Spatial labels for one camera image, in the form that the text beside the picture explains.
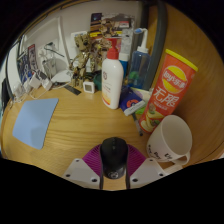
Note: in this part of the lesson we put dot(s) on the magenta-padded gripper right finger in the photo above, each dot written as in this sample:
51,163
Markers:
146,170

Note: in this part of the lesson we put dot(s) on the orange chips can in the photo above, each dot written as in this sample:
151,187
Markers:
168,90

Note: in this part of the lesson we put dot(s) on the white mug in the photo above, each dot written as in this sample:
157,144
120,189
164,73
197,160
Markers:
171,138

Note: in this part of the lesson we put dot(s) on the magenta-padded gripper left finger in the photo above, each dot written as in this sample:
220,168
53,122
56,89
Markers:
83,170

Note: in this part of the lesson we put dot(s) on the light blue mouse pad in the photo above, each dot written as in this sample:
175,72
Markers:
33,121

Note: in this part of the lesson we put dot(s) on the white red-capped lotion bottle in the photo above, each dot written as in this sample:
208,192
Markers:
111,83

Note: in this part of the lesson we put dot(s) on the white desk lamp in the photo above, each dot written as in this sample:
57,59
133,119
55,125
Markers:
61,76

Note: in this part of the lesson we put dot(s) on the blue snack packet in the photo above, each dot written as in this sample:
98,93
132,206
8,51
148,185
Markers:
130,101

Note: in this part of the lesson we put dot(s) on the colourful printed box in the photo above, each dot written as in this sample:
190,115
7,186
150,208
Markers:
111,23

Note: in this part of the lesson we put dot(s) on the black computer mouse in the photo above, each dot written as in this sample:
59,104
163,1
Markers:
114,156

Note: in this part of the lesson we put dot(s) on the blue spray bottle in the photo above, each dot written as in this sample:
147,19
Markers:
138,66

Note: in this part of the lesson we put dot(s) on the blue robot model box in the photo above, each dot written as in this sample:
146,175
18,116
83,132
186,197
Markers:
26,63

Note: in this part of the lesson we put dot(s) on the white power strip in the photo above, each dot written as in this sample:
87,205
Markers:
38,81

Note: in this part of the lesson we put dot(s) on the small white cube clock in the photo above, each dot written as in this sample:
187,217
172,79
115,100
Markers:
88,87

